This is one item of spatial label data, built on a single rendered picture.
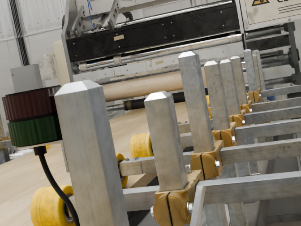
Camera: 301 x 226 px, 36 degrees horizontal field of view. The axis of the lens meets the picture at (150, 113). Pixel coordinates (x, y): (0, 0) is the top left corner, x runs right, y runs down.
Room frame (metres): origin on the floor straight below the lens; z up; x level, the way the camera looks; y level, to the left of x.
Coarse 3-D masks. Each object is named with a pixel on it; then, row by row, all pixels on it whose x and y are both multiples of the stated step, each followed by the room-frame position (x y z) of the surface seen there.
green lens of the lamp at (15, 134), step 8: (32, 120) 0.42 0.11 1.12; (40, 120) 0.42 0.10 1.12; (48, 120) 0.42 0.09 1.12; (56, 120) 0.43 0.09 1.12; (8, 128) 0.44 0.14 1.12; (16, 128) 0.42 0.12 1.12; (24, 128) 0.42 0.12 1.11; (32, 128) 0.42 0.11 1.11; (40, 128) 0.42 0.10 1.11; (48, 128) 0.42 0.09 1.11; (56, 128) 0.43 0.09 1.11; (16, 136) 0.43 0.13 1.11; (24, 136) 0.42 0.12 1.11; (32, 136) 0.42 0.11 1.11; (40, 136) 0.42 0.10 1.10; (48, 136) 0.42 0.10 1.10; (56, 136) 0.43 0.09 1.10; (16, 144) 0.43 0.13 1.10; (24, 144) 0.42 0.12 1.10
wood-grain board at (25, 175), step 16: (128, 112) 3.06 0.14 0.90; (144, 112) 2.83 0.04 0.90; (176, 112) 2.47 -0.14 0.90; (112, 128) 2.26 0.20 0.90; (128, 128) 2.14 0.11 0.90; (144, 128) 2.02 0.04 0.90; (128, 144) 1.64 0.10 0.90; (16, 160) 1.76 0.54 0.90; (32, 160) 1.69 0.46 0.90; (48, 160) 1.61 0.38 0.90; (0, 176) 1.46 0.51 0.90; (16, 176) 1.41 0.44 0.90; (32, 176) 1.36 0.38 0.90; (64, 176) 1.27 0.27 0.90; (128, 176) 1.12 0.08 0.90; (144, 176) 1.10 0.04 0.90; (0, 192) 1.21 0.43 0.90; (16, 192) 1.17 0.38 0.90; (32, 192) 1.14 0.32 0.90; (0, 208) 1.03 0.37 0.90; (16, 208) 1.01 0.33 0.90; (0, 224) 0.90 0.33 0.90; (16, 224) 0.88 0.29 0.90; (32, 224) 0.86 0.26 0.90
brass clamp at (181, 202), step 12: (192, 180) 0.69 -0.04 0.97; (156, 192) 0.66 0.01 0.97; (168, 192) 0.65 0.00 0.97; (180, 192) 0.64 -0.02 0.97; (192, 192) 0.66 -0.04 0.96; (156, 204) 0.63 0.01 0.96; (168, 204) 0.63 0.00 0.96; (180, 204) 0.62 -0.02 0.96; (192, 204) 0.63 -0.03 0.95; (156, 216) 0.64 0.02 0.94; (168, 216) 0.63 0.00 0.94; (180, 216) 0.63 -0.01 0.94
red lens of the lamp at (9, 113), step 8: (56, 88) 0.43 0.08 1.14; (8, 96) 0.43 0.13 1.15; (16, 96) 0.42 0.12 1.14; (24, 96) 0.42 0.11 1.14; (32, 96) 0.42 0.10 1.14; (40, 96) 0.42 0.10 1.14; (48, 96) 0.43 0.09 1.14; (8, 104) 0.43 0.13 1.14; (16, 104) 0.42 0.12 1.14; (24, 104) 0.42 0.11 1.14; (32, 104) 0.42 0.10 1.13; (40, 104) 0.42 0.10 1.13; (48, 104) 0.42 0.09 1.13; (8, 112) 0.43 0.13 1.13; (16, 112) 0.42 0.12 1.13; (24, 112) 0.42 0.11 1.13; (32, 112) 0.42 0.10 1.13; (40, 112) 0.42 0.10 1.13; (48, 112) 0.42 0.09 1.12
